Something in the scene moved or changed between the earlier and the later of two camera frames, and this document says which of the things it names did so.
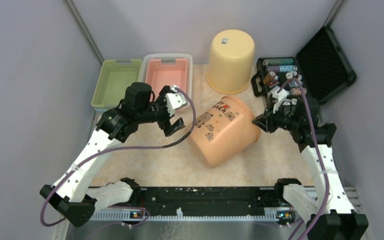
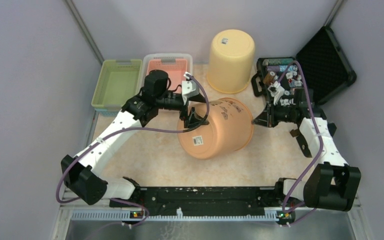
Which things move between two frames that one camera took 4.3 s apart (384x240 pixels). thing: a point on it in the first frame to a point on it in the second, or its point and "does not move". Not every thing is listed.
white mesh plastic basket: x=142 y=75 does not move
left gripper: x=168 y=129 to x=193 y=119
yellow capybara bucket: x=231 y=61 does not move
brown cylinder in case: x=269 y=77 does not move
